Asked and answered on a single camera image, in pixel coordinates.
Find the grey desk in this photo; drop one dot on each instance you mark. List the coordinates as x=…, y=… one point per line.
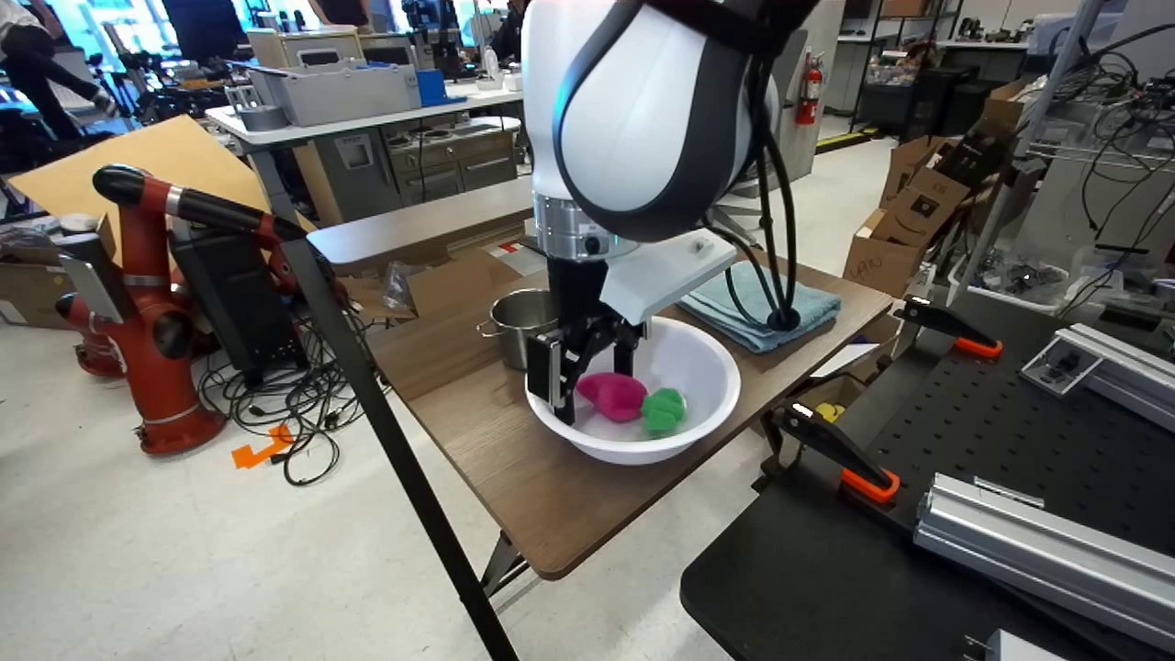
x=370, y=122

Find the black computer tower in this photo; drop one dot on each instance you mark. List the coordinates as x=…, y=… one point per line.
x=234, y=306

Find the orange floor tape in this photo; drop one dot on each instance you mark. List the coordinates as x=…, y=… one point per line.
x=262, y=445

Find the wooden table with black frame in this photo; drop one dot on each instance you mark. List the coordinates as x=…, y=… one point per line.
x=554, y=502

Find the pink fruit plush toy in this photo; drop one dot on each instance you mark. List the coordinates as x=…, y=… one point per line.
x=611, y=396

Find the red fire extinguisher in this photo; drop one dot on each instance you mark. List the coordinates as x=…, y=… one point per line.
x=811, y=93

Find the small metal pot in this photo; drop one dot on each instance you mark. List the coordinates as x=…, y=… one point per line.
x=520, y=319

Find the white bowl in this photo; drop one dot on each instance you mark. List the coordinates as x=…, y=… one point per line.
x=701, y=368

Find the aluminium extrusion rail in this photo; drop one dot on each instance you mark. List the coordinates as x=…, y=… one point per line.
x=1042, y=552
x=1116, y=371

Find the flat cardboard box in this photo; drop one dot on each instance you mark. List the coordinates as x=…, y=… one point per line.
x=442, y=306

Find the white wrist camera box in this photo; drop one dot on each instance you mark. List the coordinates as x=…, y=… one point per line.
x=666, y=277

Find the wooden raised table shelf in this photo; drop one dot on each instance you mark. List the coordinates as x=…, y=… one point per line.
x=415, y=223

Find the person in dark clothes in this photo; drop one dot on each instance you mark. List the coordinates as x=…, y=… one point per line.
x=30, y=58

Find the red robot on pedestal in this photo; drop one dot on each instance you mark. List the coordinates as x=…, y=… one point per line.
x=161, y=368

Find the black perforated mounting board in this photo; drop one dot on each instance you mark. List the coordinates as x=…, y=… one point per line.
x=980, y=417

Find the white paper sheet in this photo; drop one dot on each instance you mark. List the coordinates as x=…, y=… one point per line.
x=845, y=363

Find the white equipment case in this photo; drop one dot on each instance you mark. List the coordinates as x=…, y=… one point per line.
x=342, y=85

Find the tan flat board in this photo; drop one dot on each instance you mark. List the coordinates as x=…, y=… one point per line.
x=147, y=158

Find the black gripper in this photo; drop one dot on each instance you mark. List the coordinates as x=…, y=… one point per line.
x=579, y=294

